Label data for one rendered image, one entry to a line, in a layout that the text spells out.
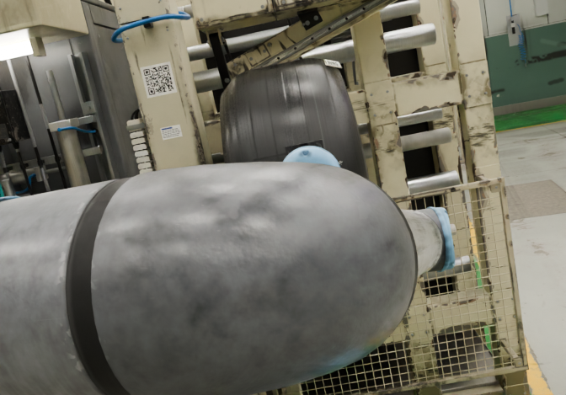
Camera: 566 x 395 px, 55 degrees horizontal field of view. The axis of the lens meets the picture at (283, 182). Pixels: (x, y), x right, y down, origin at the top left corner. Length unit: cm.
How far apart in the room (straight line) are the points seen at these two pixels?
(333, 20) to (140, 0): 63
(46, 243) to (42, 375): 6
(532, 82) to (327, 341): 1063
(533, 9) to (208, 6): 955
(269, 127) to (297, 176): 93
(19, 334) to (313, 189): 15
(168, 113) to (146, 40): 18
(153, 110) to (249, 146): 32
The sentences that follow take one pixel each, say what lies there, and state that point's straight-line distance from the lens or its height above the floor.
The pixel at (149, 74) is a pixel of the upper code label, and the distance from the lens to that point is 139.
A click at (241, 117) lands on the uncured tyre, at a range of 122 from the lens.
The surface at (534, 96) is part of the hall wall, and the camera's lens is 1088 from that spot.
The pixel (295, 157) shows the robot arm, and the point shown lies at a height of 134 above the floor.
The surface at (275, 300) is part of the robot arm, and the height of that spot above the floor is 137.
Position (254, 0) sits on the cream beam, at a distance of 163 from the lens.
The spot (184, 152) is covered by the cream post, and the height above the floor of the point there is 133.
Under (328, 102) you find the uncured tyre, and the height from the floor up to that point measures 138.
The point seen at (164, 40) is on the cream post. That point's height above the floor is 160.
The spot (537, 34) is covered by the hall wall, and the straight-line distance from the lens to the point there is 1085.
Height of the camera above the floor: 146
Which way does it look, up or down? 11 degrees down
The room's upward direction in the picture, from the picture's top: 12 degrees counter-clockwise
